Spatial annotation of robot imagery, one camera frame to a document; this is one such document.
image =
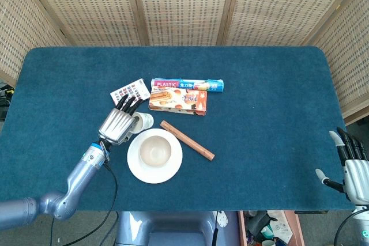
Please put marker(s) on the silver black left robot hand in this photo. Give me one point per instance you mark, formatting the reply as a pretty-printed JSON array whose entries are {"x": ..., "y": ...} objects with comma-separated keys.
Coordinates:
[{"x": 116, "y": 126}]

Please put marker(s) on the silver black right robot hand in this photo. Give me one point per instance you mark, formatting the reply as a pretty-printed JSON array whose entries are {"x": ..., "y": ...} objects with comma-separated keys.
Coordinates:
[{"x": 357, "y": 178}]

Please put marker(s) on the small white flower-print paper cup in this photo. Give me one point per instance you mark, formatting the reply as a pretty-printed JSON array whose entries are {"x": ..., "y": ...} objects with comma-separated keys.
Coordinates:
[{"x": 144, "y": 122}]

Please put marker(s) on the off-white bowl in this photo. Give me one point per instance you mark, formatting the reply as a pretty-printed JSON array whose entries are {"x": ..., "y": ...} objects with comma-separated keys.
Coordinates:
[{"x": 155, "y": 151}]

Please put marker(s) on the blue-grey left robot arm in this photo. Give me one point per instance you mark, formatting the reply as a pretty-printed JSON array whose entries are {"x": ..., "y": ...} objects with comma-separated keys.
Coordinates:
[{"x": 78, "y": 177}]

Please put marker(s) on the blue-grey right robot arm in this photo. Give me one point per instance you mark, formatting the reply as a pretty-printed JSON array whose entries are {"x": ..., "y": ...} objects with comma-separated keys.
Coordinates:
[{"x": 363, "y": 226}]

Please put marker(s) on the white round plate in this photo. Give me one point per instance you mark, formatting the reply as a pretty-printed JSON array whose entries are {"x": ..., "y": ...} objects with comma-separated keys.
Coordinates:
[{"x": 152, "y": 175}]

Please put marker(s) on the small box with coloured squares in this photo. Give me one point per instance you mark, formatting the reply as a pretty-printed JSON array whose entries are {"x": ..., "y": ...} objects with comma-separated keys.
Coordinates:
[{"x": 135, "y": 86}]

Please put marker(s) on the orange biscuit box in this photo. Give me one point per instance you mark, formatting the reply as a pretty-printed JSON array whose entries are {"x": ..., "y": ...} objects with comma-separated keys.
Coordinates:
[{"x": 178, "y": 102}]

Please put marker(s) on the wooden rolling pin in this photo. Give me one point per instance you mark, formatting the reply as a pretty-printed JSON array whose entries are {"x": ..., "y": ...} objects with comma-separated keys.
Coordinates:
[{"x": 187, "y": 140}]

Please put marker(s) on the pink storage bin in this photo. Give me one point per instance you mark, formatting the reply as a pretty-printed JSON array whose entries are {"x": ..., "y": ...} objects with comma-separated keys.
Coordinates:
[{"x": 297, "y": 228}]

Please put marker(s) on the blue pink plastic wrap box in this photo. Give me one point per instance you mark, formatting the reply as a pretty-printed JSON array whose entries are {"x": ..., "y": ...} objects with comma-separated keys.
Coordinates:
[{"x": 187, "y": 84}]

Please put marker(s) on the white printed paper sheet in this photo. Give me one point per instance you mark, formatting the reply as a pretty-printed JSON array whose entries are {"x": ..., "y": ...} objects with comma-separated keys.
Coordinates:
[{"x": 281, "y": 226}]

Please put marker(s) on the dark blue tablecloth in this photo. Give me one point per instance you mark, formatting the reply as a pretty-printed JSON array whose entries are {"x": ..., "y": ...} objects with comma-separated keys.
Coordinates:
[{"x": 259, "y": 142}]

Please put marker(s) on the dark equipment beside table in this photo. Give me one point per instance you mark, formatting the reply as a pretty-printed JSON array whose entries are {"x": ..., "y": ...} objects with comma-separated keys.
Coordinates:
[{"x": 4, "y": 102}]

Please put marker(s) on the blue-grey robot torso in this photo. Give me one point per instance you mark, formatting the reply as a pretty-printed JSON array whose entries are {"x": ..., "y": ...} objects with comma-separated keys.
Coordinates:
[{"x": 173, "y": 228}]

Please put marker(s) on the woven wooden folding screen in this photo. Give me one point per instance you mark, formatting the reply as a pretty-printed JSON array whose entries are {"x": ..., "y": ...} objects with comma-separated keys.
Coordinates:
[{"x": 184, "y": 7}]

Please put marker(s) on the white perforated bracket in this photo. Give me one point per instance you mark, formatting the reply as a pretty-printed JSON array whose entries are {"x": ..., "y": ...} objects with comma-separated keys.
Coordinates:
[{"x": 222, "y": 219}]

